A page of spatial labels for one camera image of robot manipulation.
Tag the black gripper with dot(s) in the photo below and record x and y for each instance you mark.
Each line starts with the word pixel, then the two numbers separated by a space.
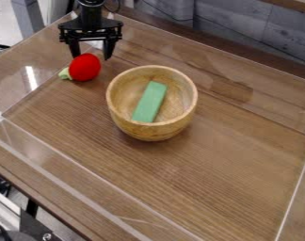
pixel 73 32

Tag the red plush strawberry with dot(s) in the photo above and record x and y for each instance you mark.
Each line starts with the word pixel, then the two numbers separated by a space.
pixel 84 69

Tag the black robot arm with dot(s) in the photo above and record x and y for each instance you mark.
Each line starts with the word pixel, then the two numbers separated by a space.
pixel 90 14

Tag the green rectangular block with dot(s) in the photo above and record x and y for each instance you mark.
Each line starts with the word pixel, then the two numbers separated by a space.
pixel 150 102

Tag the wooden bowl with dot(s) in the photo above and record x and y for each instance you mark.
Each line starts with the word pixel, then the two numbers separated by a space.
pixel 125 92

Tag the clear acrylic tray walls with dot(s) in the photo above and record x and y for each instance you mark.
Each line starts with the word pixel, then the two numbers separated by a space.
pixel 224 182

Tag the grey post upper left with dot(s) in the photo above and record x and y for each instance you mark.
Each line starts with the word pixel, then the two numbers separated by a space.
pixel 29 16

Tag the black metal bracket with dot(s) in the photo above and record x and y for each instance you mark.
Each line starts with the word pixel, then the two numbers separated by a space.
pixel 32 227

